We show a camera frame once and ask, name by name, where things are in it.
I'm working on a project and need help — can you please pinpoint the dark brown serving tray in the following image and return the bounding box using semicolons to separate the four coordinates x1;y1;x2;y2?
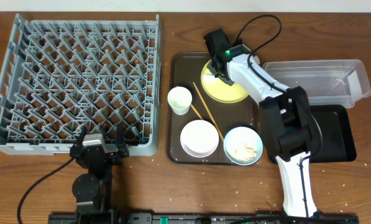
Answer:
166;52;259;166

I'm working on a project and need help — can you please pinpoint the light blue bowl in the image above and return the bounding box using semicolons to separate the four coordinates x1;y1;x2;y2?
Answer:
224;126;263;166

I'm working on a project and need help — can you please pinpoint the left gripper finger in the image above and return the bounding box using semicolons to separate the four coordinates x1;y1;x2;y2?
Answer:
115;124;123;148
76;127;88;146

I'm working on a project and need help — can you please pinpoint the wooden chopstick long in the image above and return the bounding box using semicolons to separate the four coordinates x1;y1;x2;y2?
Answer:
193;82;224;142

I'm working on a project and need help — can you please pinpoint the white pink shallow bowl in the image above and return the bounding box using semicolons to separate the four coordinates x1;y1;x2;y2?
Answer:
180;119;219;158

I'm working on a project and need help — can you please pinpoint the grey plastic dish rack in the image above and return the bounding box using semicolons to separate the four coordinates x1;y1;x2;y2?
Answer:
0;15;163;156

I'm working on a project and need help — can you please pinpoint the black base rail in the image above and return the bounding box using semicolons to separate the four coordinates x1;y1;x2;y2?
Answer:
47;213;360;224

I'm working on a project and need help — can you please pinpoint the yellow round plate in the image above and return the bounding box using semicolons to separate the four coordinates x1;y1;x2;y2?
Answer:
201;60;249;103

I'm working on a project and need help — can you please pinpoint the wooden chopstick short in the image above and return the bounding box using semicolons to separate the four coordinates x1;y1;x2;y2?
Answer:
190;104;203;120

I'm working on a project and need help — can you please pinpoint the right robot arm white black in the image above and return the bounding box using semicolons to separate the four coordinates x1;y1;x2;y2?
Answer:
204;29;323;218

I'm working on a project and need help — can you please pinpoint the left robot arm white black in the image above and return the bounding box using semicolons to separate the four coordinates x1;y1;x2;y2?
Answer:
70;126;129;224

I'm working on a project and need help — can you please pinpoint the white paper cup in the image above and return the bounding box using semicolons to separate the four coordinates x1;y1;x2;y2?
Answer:
167;86;192;116

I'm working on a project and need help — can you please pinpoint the clear plastic waste bin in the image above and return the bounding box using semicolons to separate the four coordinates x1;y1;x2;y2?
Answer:
263;59;371;108

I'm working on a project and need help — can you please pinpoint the black waste tray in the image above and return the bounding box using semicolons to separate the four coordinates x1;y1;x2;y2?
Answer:
267;104;357;164

